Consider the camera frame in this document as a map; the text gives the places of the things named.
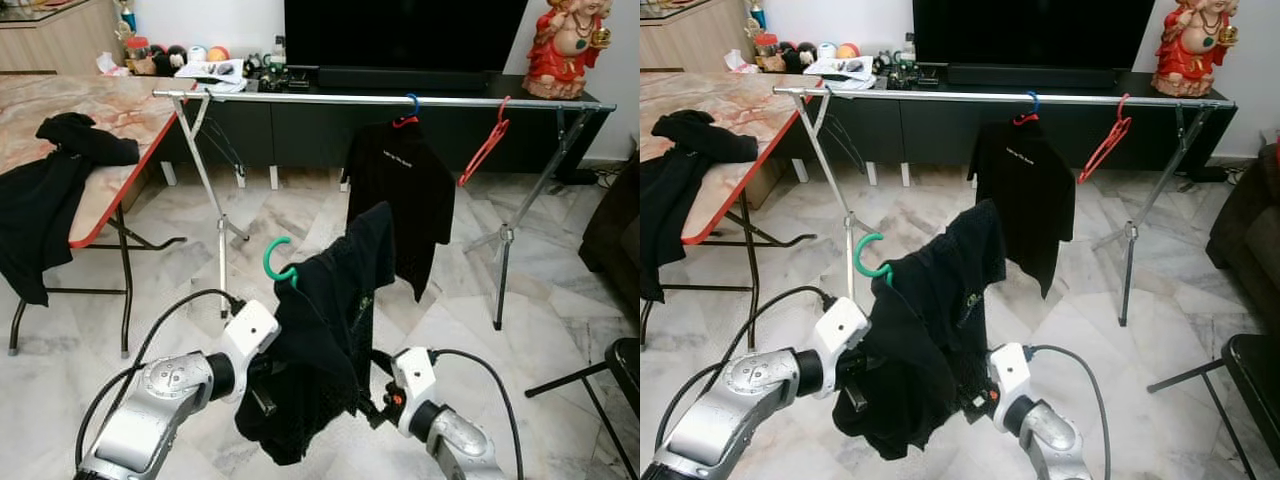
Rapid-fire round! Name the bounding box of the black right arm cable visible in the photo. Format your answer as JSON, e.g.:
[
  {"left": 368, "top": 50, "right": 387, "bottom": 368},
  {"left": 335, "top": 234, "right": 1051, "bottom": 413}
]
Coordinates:
[
  {"left": 430, "top": 347, "right": 526, "bottom": 480},
  {"left": 1025, "top": 343, "right": 1113, "bottom": 480}
]

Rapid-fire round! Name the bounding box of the red laughing Buddha statue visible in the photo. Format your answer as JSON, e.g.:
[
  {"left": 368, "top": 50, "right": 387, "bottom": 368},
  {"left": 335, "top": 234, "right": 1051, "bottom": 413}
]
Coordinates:
[
  {"left": 1150, "top": 0, "right": 1241, "bottom": 98},
  {"left": 522, "top": 0, "right": 611, "bottom": 101}
]

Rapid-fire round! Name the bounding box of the green plastic hanger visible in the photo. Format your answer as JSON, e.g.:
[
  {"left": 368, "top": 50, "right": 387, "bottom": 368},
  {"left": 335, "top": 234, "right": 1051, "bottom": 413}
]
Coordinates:
[
  {"left": 853, "top": 232, "right": 893, "bottom": 283},
  {"left": 263, "top": 237, "right": 299, "bottom": 286}
]

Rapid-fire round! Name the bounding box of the marble folding table red edge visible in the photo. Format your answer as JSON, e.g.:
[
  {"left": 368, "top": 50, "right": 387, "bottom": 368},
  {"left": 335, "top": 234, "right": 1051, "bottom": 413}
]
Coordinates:
[
  {"left": 0, "top": 75, "right": 196, "bottom": 358},
  {"left": 640, "top": 72, "right": 823, "bottom": 346}
]

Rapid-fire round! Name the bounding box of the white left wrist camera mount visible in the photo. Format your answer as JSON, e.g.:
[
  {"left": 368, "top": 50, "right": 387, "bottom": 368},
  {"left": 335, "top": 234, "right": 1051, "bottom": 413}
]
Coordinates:
[
  {"left": 815, "top": 296, "right": 872, "bottom": 373},
  {"left": 218, "top": 300, "right": 282, "bottom": 376}
]

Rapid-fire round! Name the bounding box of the black knit garment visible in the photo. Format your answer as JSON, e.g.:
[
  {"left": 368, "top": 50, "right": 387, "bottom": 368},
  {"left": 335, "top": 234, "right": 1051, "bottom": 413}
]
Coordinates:
[
  {"left": 0, "top": 112, "right": 141, "bottom": 306},
  {"left": 640, "top": 110, "right": 759, "bottom": 303}
]

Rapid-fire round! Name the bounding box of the white paper stack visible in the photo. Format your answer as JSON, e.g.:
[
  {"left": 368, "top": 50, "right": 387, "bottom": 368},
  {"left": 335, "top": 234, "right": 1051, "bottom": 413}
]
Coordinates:
[
  {"left": 803, "top": 57, "right": 876, "bottom": 91},
  {"left": 175, "top": 58, "right": 248, "bottom": 94}
]

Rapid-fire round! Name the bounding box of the black television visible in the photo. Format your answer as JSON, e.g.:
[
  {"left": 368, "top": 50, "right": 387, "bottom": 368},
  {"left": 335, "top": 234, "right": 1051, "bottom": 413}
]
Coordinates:
[
  {"left": 912, "top": 0, "right": 1158, "bottom": 71},
  {"left": 284, "top": 0, "right": 529, "bottom": 73}
]

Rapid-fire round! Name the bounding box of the light wooden sideboard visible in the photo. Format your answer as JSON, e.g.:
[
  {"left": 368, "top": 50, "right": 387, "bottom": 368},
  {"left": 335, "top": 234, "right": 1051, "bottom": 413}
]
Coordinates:
[
  {"left": 640, "top": 0, "right": 756, "bottom": 73},
  {"left": 0, "top": 0, "right": 126, "bottom": 76}
]

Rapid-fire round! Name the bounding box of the silver clothes rack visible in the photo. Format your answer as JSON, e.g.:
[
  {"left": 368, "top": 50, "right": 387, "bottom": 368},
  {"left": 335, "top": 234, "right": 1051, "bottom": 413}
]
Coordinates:
[
  {"left": 152, "top": 88, "right": 618, "bottom": 331},
  {"left": 772, "top": 85, "right": 1237, "bottom": 328}
]

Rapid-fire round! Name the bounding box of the black soundbar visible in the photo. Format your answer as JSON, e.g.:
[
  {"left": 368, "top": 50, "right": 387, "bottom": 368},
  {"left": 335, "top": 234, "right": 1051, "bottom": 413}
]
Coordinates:
[
  {"left": 945, "top": 64, "right": 1119, "bottom": 91},
  {"left": 317, "top": 66, "right": 491, "bottom": 93}
]

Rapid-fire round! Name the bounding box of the black TV cabinet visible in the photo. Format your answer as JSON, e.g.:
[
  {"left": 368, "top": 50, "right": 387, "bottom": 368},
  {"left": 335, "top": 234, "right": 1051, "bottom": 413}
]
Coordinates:
[
  {"left": 170, "top": 70, "right": 613, "bottom": 186},
  {"left": 800, "top": 68, "right": 1239, "bottom": 186}
]

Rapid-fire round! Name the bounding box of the red plastic hanger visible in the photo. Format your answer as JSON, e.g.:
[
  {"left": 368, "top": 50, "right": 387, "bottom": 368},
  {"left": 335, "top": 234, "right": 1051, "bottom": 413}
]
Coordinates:
[
  {"left": 458, "top": 96, "right": 513, "bottom": 188},
  {"left": 1078, "top": 93, "right": 1133, "bottom": 185}
]

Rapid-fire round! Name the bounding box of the dark brown sofa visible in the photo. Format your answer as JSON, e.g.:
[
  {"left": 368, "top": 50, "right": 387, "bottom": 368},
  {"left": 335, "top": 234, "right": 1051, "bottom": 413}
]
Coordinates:
[
  {"left": 1205, "top": 140, "right": 1280, "bottom": 331},
  {"left": 580, "top": 150, "right": 641, "bottom": 331}
]

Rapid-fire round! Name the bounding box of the black printed T-shirt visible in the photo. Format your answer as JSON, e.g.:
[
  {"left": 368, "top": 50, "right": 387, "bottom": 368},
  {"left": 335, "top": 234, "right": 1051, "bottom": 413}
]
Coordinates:
[
  {"left": 342, "top": 120, "right": 457, "bottom": 303},
  {"left": 967, "top": 118, "right": 1077, "bottom": 299}
]

